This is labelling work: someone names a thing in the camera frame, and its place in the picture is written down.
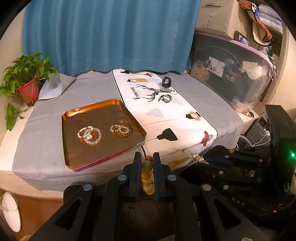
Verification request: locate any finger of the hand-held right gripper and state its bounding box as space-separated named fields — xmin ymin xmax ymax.
xmin=208 ymin=144 xmax=270 ymax=168
xmin=203 ymin=158 xmax=271 ymax=194

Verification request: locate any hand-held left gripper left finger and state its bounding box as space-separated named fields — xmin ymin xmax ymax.
xmin=29 ymin=152 xmax=142 ymax=241

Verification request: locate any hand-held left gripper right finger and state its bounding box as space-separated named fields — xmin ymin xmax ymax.
xmin=152 ymin=152 xmax=270 ymax=241

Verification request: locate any wooden bead bracelet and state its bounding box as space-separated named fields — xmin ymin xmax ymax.
xmin=142 ymin=156 xmax=155 ymax=195

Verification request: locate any pearl hair clip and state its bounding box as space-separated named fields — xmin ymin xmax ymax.
xmin=182 ymin=149 xmax=210 ymax=165

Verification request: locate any orange metal tray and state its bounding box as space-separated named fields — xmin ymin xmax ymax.
xmin=61 ymin=99 xmax=147 ymax=172

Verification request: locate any pearl bead bracelet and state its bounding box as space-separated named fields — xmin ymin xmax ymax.
xmin=110 ymin=124 xmax=129 ymax=135

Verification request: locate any clear bead bracelet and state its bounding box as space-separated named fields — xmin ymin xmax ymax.
xmin=85 ymin=128 xmax=102 ymax=146

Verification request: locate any pink and white bead bracelet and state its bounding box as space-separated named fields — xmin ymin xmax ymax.
xmin=77 ymin=126 xmax=94 ymax=139

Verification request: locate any clear plastic storage box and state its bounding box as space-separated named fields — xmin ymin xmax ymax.
xmin=190 ymin=31 xmax=278 ymax=114

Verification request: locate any white printed table runner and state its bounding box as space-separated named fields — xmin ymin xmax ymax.
xmin=112 ymin=69 xmax=219 ymax=171

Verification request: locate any printed paper card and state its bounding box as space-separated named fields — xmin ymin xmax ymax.
xmin=206 ymin=56 xmax=226 ymax=77

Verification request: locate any grey tablecloth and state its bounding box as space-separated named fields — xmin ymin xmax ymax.
xmin=11 ymin=71 xmax=245 ymax=192

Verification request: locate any stack of light blue cloths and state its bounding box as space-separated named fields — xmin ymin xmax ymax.
xmin=257 ymin=4 xmax=284 ymax=33

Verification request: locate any beige fabric box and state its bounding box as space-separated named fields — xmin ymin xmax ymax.
xmin=195 ymin=0 xmax=257 ymax=44

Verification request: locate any white round device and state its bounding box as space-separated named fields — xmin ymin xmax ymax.
xmin=0 ymin=192 xmax=22 ymax=233

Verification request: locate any green plant in red pot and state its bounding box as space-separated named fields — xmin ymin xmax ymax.
xmin=0 ymin=53 xmax=59 ymax=131

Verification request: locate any blue curtain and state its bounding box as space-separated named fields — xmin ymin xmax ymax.
xmin=22 ymin=0 xmax=201 ymax=77

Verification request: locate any white charging cable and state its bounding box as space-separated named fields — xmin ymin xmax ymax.
xmin=253 ymin=130 xmax=271 ymax=146

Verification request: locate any phone with dark frame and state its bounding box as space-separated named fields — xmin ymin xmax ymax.
xmin=233 ymin=30 xmax=250 ymax=46

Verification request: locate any bag with patterned strap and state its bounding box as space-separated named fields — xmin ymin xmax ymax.
xmin=237 ymin=0 xmax=274 ymax=47

